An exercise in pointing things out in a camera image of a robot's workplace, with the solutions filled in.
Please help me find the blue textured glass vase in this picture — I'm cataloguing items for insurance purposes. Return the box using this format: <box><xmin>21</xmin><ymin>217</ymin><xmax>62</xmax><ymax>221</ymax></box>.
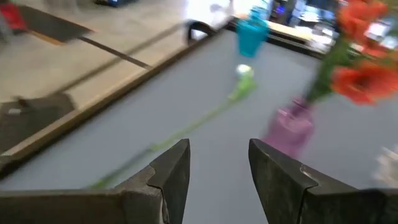
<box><xmin>235</xmin><ymin>5</ymin><xmax>271</xmax><ymax>58</ymax></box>

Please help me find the red artificial flower bunch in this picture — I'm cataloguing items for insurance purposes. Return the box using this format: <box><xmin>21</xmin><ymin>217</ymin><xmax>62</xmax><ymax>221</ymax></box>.
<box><xmin>303</xmin><ymin>0</ymin><xmax>398</xmax><ymax>106</ymax></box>

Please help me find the white artificial flower bunch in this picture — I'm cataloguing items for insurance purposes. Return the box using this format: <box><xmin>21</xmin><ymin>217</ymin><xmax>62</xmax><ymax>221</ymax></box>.
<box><xmin>372</xmin><ymin>145</ymin><xmax>398</xmax><ymax>187</ymax></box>

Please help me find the background wooden desk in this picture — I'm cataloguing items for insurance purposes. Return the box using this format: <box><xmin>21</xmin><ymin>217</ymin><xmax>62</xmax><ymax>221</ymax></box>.
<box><xmin>229</xmin><ymin>14</ymin><xmax>336</xmax><ymax>60</ymax></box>

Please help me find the white artificial tulip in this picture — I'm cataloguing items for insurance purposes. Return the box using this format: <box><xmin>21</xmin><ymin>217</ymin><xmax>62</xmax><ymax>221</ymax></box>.
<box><xmin>88</xmin><ymin>63</ymin><xmax>258</xmax><ymax>190</ymax></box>

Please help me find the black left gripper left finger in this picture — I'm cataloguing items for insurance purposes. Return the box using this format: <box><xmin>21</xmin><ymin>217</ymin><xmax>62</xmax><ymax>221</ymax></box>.
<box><xmin>0</xmin><ymin>138</ymin><xmax>191</xmax><ymax>224</ymax></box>

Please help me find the red object on floor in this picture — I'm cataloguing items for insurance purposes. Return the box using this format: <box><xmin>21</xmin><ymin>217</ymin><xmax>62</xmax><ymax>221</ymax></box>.
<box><xmin>0</xmin><ymin>2</ymin><xmax>27</xmax><ymax>32</ymax></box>

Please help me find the black floor mat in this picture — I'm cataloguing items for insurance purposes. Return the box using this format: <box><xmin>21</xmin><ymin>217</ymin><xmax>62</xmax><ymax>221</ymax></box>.
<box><xmin>17</xmin><ymin>5</ymin><xmax>94</xmax><ymax>44</ymax></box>

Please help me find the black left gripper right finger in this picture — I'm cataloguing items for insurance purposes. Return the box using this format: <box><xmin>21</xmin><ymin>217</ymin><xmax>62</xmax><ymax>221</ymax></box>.
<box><xmin>248</xmin><ymin>138</ymin><xmax>398</xmax><ymax>224</ymax></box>

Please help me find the pink ribbed glass vase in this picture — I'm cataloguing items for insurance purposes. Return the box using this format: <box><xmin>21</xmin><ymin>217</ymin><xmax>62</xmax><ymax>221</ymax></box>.
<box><xmin>262</xmin><ymin>96</ymin><xmax>315</xmax><ymax>160</ymax></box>

